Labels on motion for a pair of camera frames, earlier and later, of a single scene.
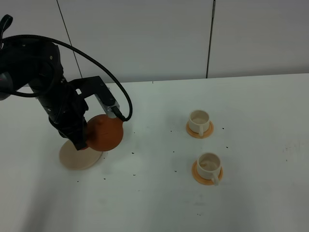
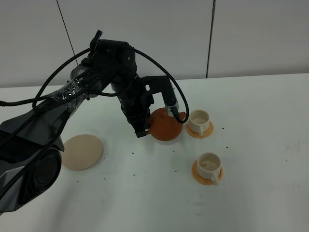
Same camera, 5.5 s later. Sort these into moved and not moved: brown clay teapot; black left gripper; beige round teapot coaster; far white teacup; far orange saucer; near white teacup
Moved: brown clay teapot; black left gripper
Not moved: far white teacup; far orange saucer; near white teacup; beige round teapot coaster
